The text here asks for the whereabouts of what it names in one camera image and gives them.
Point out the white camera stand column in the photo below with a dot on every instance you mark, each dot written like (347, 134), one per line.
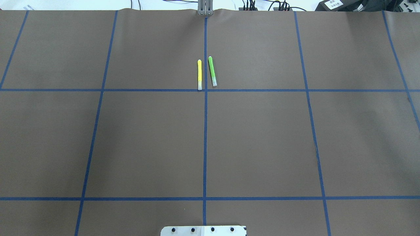
(222, 230)

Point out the yellow highlighter marker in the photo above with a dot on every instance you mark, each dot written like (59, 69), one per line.
(199, 69)

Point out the green highlighter marker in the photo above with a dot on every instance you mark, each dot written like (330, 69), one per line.
(212, 71)

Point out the orange black adapter box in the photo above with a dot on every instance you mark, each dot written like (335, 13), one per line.
(282, 5)
(248, 5)

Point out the upper orange black adapter box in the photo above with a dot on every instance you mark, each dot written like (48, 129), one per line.
(248, 5)

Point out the lower orange black adapter box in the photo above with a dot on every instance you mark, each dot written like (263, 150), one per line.
(282, 5)

